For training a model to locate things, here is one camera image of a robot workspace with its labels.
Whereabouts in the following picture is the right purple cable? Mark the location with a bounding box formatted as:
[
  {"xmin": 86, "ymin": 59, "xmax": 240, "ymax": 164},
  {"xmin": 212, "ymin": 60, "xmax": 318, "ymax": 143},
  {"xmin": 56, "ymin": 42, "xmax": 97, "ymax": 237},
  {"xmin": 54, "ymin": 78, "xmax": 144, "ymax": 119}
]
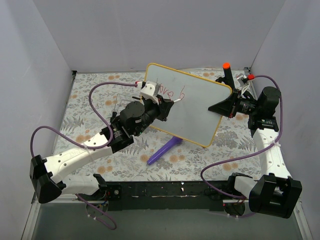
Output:
[{"xmin": 200, "ymin": 74, "xmax": 285, "ymax": 218}]

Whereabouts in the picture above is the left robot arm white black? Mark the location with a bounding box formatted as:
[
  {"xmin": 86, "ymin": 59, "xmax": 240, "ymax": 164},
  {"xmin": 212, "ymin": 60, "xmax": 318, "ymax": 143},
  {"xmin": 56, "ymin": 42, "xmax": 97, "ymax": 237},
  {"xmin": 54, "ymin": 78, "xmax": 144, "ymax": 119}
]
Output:
[{"xmin": 29, "ymin": 95, "xmax": 174, "ymax": 204}]

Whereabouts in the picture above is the yellow framed whiteboard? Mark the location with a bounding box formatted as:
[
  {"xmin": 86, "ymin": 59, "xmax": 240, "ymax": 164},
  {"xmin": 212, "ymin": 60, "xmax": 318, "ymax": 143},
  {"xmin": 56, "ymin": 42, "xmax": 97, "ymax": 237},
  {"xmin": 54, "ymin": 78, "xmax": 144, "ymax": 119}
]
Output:
[{"xmin": 144, "ymin": 63, "xmax": 232, "ymax": 148}]

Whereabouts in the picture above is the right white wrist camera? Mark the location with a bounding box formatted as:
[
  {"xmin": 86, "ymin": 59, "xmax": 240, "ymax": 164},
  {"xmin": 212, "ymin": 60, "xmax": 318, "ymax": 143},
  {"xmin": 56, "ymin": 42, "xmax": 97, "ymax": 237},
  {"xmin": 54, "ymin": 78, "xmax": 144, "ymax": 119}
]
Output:
[{"xmin": 236, "ymin": 73, "xmax": 255, "ymax": 96}]

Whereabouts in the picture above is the black microphone desk stand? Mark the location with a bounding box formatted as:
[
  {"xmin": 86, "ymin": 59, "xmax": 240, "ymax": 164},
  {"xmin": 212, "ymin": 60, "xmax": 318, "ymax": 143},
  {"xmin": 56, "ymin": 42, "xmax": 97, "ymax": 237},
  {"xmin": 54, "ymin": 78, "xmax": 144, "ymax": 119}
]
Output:
[{"xmin": 215, "ymin": 76, "xmax": 225, "ymax": 84}]

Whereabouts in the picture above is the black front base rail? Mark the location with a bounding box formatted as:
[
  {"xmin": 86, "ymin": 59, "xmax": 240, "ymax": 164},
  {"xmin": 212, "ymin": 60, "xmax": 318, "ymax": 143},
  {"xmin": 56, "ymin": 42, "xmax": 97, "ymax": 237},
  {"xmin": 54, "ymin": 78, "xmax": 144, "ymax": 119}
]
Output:
[{"xmin": 104, "ymin": 180, "xmax": 238, "ymax": 211}]

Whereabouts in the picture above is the purple toy microphone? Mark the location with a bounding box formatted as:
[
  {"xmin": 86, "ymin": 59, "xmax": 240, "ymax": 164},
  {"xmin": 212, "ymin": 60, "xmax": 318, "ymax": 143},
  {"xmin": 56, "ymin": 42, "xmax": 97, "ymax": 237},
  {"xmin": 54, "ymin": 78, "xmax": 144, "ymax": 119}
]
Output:
[{"xmin": 147, "ymin": 136, "xmax": 183, "ymax": 166}]

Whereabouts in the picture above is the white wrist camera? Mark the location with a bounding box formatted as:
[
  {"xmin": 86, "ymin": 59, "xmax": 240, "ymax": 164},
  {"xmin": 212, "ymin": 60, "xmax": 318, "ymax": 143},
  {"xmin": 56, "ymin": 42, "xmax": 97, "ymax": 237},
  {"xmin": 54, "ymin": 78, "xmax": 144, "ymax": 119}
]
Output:
[
  {"xmin": 236, "ymin": 73, "xmax": 255, "ymax": 96},
  {"xmin": 135, "ymin": 81, "xmax": 160, "ymax": 105}
]

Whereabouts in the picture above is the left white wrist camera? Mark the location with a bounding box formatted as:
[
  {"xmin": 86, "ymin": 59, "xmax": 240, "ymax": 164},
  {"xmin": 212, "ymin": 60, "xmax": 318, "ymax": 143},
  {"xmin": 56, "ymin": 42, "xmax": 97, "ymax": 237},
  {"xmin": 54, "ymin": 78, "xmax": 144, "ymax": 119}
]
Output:
[{"xmin": 135, "ymin": 81, "xmax": 160, "ymax": 105}]

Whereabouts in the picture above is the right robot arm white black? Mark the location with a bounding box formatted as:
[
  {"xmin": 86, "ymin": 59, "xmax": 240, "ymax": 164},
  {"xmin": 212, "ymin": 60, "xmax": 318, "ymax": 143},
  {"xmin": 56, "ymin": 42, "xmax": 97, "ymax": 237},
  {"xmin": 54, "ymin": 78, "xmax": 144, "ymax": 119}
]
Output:
[{"xmin": 208, "ymin": 86, "xmax": 302, "ymax": 219}]

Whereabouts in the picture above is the floral patterned table mat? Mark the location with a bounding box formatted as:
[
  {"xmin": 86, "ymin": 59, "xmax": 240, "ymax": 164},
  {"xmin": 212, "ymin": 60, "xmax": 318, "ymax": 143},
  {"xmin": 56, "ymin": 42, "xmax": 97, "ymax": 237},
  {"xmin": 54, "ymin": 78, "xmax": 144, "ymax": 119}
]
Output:
[{"xmin": 46, "ymin": 69, "xmax": 283, "ymax": 182}]

